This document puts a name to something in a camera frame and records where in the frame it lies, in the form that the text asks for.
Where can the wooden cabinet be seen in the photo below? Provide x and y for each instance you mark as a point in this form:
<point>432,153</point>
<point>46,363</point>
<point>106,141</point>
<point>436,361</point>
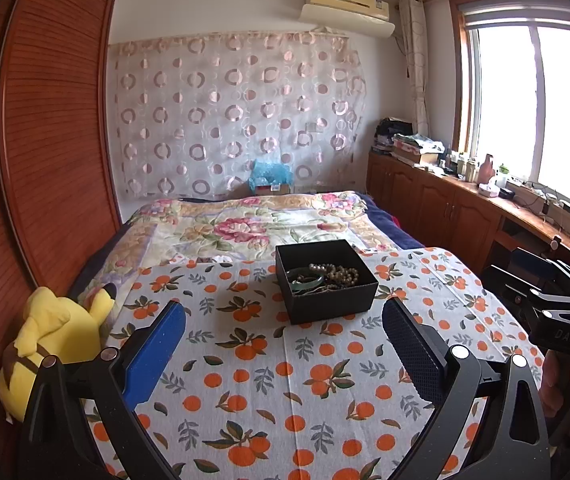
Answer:
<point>440,205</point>

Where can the window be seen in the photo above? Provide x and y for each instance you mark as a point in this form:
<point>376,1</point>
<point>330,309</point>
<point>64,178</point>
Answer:
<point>530,100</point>

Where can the pile of clothes and books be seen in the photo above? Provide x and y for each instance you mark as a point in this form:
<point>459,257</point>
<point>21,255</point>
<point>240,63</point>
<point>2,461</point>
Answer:
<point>405,140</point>

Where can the pink bottle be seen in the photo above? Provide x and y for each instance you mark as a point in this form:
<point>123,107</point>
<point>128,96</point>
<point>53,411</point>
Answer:
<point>487,170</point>

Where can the pink tissue box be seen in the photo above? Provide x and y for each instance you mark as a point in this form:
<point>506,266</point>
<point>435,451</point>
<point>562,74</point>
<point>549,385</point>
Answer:
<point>488,190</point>

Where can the row of small bottles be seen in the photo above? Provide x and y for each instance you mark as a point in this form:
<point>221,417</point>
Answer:
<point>460,165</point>

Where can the wall air conditioner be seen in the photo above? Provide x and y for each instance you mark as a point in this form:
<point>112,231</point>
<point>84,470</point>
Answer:
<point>347,7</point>

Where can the cardboard box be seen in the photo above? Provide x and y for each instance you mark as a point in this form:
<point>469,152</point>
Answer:
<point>272,190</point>

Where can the black jewelry box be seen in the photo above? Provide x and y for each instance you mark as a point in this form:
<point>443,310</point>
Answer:
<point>330,305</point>

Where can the dark blue blanket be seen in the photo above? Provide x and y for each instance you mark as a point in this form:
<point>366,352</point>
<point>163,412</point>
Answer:
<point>395,230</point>

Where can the green capped bottle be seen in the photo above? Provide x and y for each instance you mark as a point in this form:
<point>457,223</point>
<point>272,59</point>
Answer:
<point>502,177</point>

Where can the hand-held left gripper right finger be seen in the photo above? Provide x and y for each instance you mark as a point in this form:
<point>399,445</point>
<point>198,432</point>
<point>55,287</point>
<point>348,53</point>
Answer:
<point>415,355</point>

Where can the blue plastic bag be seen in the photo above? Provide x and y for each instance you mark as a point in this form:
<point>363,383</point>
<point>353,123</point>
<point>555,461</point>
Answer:
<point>270,172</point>

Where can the yellow plush toy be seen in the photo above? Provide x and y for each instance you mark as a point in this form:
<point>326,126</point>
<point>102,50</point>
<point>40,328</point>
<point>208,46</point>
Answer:
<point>50,320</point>

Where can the patterned window curtain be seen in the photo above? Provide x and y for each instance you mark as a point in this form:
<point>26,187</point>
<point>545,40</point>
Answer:
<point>415,60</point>

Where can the sheer circle pattern curtain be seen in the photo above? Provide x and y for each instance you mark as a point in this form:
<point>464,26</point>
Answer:
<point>240,110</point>

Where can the floral quilt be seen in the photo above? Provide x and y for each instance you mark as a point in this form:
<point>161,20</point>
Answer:
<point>225,230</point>

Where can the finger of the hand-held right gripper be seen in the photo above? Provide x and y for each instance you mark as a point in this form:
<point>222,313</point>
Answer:
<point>502,280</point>
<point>527,265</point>

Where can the orange fruit print cloth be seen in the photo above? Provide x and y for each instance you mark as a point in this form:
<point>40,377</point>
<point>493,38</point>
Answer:
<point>265,385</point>

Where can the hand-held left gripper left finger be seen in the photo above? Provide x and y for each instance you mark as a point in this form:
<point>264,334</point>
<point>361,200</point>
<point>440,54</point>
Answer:
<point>157,355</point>

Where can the pale green jade bangle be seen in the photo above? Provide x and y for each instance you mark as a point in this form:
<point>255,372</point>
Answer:
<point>295,285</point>

